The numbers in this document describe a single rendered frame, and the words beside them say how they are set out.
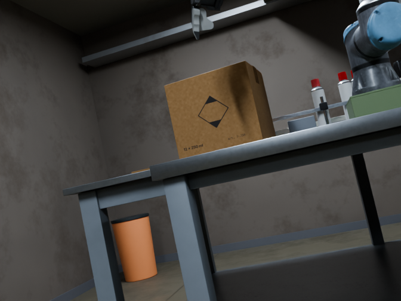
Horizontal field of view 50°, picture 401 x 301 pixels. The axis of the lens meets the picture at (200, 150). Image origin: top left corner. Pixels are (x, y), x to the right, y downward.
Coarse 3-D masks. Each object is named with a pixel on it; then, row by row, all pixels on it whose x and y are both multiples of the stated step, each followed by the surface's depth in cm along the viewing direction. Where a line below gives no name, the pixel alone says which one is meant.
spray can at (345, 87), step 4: (340, 72) 177; (344, 72) 177; (340, 76) 177; (344, 76) 177; (340, 80) 177; (344, 80) 177; (340, 84) 177; (344, 84) 176; (348, 84) 176; (340, 88) 177; (344, 88) 176; (348, 88) 175; (340, 92) 177; (344, 92) 176; (348, 92) 175; (344, 96) 176; (348, 96) 175; (344, 100) 176; (344, 108) 177; (344, 112) 178
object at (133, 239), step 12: (132, 216) 423; (144, 216) 421; (120, 228) 413; (132, 228) 411; (144, 228) 418; (120, 240) 414; (132, 240) 411; (144, 240) 415; (120, 252) 417; (132, 252) 410; (144, 252) 413; (132, 264) 410; (144, 264) 412; (132, 276) 410; (144, 276) 410
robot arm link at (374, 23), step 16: (368, 0) 123; (384, 0) 120; (368, 16) 122; (384, 16) 119; (400, 16) 119; (368, 32) 122; (384, 32) 119; (400, 32) 119; (368, 48) 127; (384, 48) 123
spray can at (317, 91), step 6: (312, 84) 180; (318, 84) 179; (312, 90) 180; (318, 90) 178; (312, 96) 180; (318, 96) 178; (324, 96) 179; (318, 102) 178; (318, 114) 179; (318, 120) 179; (324, 120) 177; (330, 120) 178
